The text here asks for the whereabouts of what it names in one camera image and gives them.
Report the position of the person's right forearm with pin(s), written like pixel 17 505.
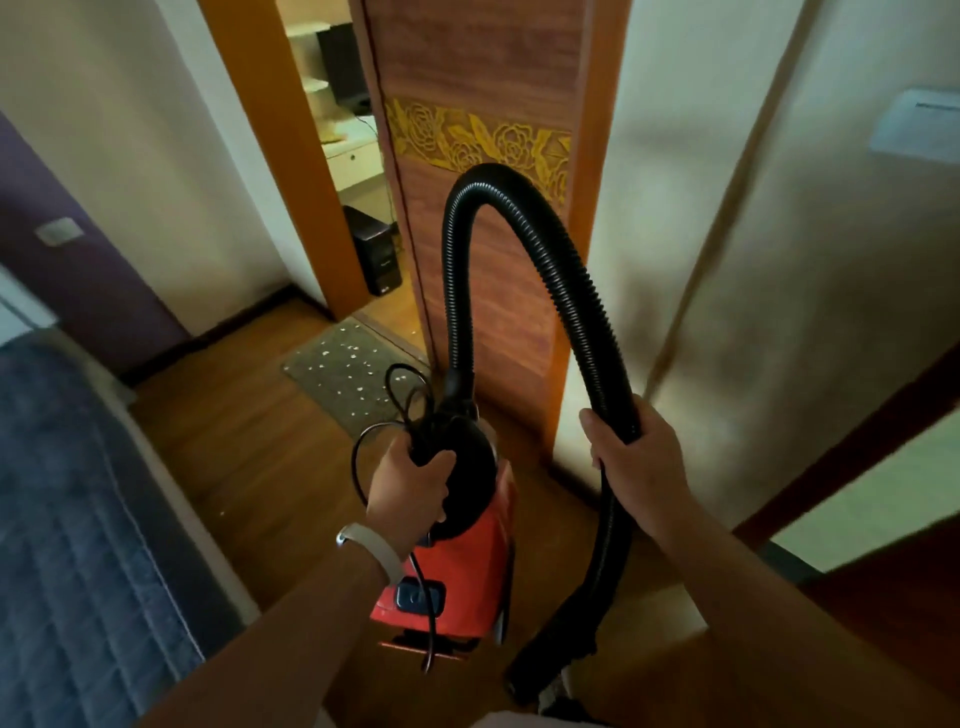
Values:
pixel 787 645

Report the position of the orange wooden door frame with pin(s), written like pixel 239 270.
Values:
pixel 285 150

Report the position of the person's left forearm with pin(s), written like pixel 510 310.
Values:
pixel 270 660

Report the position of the person's left hand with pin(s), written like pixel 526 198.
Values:
pixel 405 499

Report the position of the white wrist watch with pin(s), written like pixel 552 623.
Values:
pixel 375 544

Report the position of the white sneaker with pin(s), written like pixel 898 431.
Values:
pixel 555 690

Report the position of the grey-green shaggy door mat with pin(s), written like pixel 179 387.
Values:
pixel 330 382

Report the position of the white bed frame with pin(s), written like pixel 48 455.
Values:
pixel 172 510

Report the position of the black monitor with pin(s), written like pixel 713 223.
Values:
pixel 345 67

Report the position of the metal door threshold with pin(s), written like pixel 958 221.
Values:
pixel 390 334

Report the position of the white wall socket with switch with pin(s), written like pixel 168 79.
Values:
pixel 58 232

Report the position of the white desk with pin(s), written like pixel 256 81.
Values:
pixel 356 161

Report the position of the dark blue quilted mattress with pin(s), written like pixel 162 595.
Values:
pixel 82 525

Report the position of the dark wooden door gold pattern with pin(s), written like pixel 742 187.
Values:
pixel 487 67

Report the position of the person's right hand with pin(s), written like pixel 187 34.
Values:
pixel 645 480

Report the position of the black computer tower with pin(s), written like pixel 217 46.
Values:
pixel 375 251

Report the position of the white paper scraps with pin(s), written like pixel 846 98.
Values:
pixel 346 352

